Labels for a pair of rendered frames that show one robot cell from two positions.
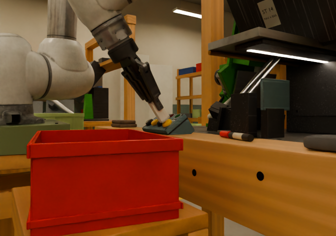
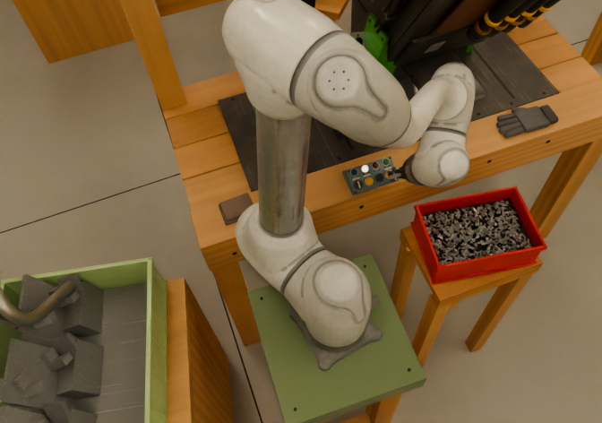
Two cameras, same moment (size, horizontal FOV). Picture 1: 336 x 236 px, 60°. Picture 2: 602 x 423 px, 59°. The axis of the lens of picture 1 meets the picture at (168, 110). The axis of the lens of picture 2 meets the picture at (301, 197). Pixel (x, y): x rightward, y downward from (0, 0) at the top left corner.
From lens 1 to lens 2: 183 cm
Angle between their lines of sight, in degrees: 82
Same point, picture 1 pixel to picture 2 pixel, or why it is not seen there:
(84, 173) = (530, 233)
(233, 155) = (473, 162)
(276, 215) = (494, 168)
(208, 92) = (167, 64)
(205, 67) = (147, 32)
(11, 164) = not seen: hidden behind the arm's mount
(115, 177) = (523, 222)
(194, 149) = not seen: hidden behind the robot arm
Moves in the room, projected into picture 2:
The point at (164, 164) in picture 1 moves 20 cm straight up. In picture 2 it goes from (515, 200) to (536, 159)
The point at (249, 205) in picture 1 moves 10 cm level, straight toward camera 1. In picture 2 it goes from (478, 174) to (508, 185)
